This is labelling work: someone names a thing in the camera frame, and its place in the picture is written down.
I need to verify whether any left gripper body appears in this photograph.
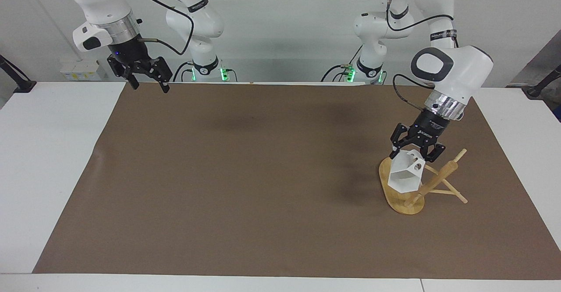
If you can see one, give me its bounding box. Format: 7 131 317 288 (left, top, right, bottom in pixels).
407 109 450 146

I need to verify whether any white faceted cup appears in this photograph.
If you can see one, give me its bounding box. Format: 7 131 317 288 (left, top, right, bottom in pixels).
388 149 426 193

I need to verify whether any black cable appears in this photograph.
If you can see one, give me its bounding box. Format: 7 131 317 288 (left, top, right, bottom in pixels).
384 0 460 48
173 61 196 82
391 74 428 111
321 45 364 82
130 0 195 56

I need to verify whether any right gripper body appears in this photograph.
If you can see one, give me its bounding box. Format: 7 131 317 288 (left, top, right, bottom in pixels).
108 35 152 67

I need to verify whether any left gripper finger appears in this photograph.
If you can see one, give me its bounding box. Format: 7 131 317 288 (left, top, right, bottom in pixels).
390 123 415 160
423 142 447 164

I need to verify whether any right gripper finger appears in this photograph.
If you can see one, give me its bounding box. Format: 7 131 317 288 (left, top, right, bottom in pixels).
107 57 139 90
141 56 173 94

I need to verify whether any wooden cup rack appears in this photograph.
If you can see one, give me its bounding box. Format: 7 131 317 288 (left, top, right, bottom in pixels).
378 148 469 215

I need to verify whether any black stand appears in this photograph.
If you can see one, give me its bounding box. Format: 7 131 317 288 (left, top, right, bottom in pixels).
0 54 37 93
525 64 561 99

